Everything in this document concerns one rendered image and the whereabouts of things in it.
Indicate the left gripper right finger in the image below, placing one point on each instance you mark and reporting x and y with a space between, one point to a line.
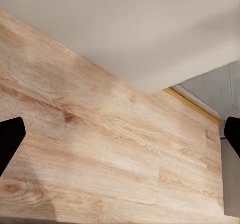
232 133

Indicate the fixed window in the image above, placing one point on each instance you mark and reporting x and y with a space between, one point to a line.
214 94

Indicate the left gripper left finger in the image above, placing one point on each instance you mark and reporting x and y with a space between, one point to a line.
12 133

